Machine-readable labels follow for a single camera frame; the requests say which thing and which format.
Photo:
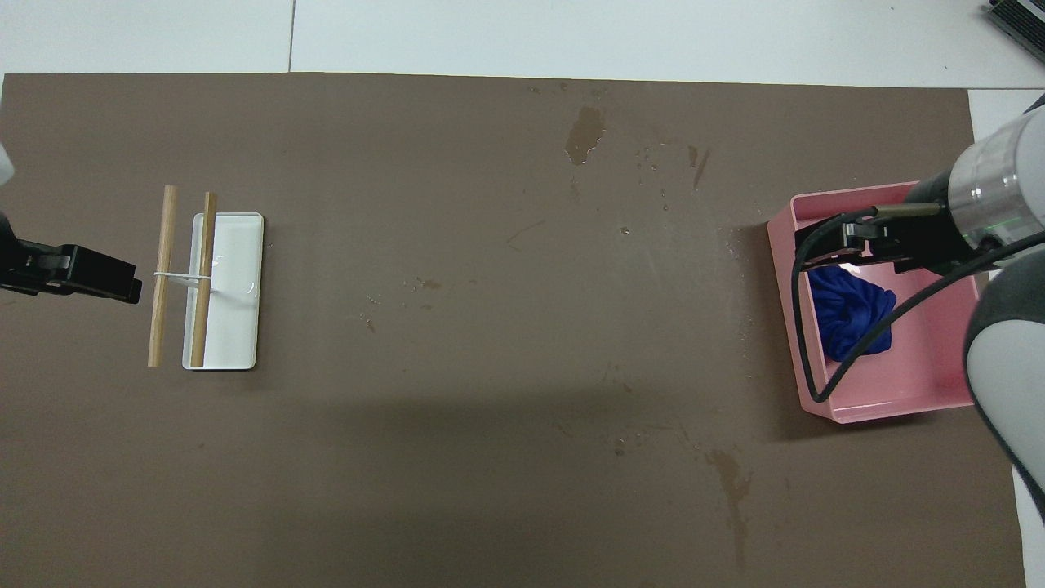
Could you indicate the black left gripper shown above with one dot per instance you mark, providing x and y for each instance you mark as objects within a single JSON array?
[{"x": 24, "y": 265}]

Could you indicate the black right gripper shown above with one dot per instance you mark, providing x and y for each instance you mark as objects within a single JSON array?
[{"x": 931, "y": 241}]

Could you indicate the blue cloth towel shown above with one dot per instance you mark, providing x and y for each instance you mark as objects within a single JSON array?
[{"x": 853, "y": 314}]

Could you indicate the water puddle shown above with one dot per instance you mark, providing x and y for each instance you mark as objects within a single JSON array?
[{"x": 584, "y": 135}]

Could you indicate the thick wooden stick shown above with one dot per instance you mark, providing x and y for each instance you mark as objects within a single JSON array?
[{"x": 162, "y": 245}]

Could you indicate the white rubber band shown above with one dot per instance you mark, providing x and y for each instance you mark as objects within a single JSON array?
[{"x": 181, "y": 277}]

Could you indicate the thin wooden stick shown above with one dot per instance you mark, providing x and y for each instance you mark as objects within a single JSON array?
[{"x": 204, "y": 245}]

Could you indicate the white rectangular tray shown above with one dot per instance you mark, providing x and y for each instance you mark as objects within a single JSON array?
[{"x": 237, "y": 310}]

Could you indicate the pink plastic bin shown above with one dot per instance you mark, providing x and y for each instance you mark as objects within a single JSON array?
[{"x": 922, "y": 367}]

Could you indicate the grey striped device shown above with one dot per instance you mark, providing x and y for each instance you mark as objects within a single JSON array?
[{"x": 1020, "y": 16}]

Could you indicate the brown table mat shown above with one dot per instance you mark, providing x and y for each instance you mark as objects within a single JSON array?
[{"x": 490, "y": 343}]

